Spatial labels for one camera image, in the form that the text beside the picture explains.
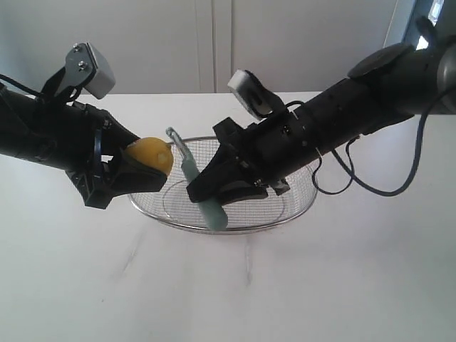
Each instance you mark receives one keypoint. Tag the oval wire mesh basket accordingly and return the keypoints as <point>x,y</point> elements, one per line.
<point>172,207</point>

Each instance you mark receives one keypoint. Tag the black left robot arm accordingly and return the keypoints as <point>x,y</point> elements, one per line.
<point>41,130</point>

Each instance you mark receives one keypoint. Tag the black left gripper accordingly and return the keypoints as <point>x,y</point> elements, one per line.
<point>98,181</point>

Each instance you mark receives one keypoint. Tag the yellow lemon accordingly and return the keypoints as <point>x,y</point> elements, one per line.
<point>152,152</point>

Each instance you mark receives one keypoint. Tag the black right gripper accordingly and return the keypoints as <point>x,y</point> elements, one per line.
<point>260,155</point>

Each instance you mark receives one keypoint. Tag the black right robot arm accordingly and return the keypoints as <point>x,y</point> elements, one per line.
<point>388,87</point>

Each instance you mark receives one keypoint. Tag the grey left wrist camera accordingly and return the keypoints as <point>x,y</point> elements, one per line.
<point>85,68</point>

